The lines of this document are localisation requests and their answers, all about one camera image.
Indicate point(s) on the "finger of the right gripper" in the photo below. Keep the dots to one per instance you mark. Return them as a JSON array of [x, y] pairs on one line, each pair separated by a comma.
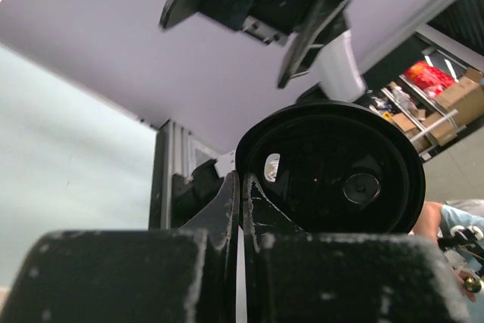
[[325, 21]]

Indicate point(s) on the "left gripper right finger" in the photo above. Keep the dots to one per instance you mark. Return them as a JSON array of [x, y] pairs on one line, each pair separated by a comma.
[[294, 276]]

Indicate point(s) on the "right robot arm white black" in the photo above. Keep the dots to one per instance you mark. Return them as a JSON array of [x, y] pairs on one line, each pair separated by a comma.
[[338, 74]]

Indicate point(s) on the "person in blue shirt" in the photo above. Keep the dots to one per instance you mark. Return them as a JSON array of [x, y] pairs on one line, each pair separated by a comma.
[[458, 233]]

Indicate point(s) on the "black coffee cup lid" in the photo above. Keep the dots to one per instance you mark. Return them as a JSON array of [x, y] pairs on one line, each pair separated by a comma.
[[330, 166]]

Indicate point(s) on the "storage shelf with boxes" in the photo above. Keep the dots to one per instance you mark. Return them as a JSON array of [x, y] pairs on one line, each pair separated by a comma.
[[434, 108]]

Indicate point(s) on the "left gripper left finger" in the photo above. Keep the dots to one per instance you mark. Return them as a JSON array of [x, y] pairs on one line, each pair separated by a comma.
[[186, 274]]

